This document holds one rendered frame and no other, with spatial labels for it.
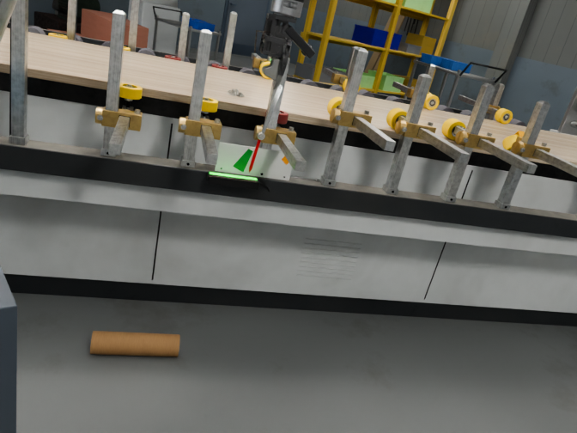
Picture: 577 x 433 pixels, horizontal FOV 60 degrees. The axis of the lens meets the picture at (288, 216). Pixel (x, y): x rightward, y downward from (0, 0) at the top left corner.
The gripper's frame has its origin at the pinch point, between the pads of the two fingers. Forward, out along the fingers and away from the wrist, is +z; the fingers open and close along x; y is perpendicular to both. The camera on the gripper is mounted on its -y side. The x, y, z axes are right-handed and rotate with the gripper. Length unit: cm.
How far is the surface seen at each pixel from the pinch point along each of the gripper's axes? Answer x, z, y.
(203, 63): -6.0, -1.5, 22.5
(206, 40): -6.0, -8.0, 22.8
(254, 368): 10, 102, -12
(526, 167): 23, 6, -79
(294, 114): -21.8, 12.2, -13.4
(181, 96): -22.0, 13.0, 27.0
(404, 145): -6, 13, -52
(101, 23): -457, 38, 101
